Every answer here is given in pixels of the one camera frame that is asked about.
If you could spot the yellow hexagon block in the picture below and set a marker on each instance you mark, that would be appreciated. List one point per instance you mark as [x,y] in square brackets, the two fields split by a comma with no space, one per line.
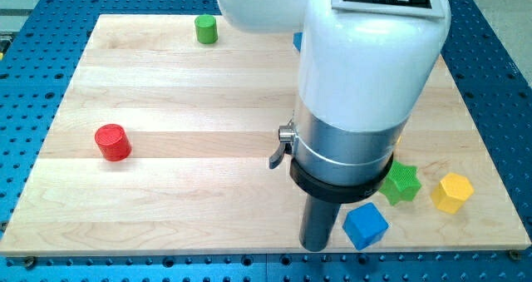
[452,192]

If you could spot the red cylinder block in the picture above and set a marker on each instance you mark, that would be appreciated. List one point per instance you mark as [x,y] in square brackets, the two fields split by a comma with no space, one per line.
[113,142]

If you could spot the blue cube block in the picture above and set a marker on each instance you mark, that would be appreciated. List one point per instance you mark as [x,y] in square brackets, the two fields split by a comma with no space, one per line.
[365,226]

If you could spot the blue block behind arm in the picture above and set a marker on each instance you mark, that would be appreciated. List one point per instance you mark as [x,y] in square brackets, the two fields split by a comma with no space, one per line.
[297,40]

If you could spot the wooden board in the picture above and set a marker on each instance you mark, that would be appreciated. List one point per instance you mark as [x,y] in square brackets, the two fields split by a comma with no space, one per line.
[202,122]

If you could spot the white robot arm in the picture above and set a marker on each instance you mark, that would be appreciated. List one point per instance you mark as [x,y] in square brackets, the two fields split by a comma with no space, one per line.
[363,65]

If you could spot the green star block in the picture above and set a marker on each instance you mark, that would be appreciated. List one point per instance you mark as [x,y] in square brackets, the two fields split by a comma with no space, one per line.
[401,183]

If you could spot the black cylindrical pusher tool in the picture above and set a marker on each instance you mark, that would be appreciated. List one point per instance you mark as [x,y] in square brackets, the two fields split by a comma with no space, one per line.
[318,220]

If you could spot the green cylinder block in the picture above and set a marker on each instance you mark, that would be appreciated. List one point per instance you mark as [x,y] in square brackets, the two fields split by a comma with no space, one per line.
[206,29]

